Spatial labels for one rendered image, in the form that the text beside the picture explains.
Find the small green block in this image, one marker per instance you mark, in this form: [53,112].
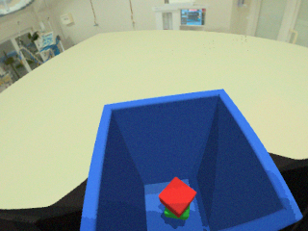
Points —
[171,215]

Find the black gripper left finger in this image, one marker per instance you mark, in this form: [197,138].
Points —
[65,215]

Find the blue open-top cup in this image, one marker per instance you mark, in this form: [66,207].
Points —
[203,139]

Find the red block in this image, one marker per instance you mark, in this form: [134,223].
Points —
[177,196]

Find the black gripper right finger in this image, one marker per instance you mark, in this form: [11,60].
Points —
[295,173]

